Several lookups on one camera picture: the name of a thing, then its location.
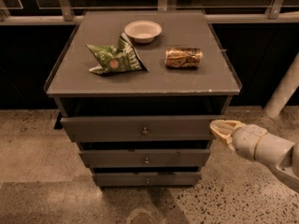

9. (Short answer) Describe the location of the grey bottom drawer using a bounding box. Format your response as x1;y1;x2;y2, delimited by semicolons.
93;172;201;187

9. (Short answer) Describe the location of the grey middle drawer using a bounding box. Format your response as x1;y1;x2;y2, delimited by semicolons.
79;149;210;168

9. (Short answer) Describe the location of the grey drawer cabinet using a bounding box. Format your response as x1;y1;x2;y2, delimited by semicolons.
46;10;241;176

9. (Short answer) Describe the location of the metal window railing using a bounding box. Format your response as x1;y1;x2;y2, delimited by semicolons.
0;0;299;25

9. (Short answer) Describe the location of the white paper bowl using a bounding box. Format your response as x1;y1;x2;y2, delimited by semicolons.
124;21;162;44

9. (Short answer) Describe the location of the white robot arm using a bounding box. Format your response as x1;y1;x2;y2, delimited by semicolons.
209;53;299;192

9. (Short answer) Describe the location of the gold drink can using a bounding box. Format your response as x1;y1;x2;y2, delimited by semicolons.
165;48;203;68

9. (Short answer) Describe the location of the green chip bag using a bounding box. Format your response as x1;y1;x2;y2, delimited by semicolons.
86;33;148;75

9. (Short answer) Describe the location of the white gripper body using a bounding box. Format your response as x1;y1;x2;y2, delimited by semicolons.
233;124;268;161

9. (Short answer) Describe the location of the grey drawer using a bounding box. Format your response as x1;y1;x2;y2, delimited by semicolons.
79;149;210;168
61;116;220;143
93;172;201;187

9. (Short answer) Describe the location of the grey top drawer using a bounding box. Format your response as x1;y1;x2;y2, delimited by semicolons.
61;116;220;143

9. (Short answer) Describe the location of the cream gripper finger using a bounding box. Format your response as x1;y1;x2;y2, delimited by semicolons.
209;119;244;150

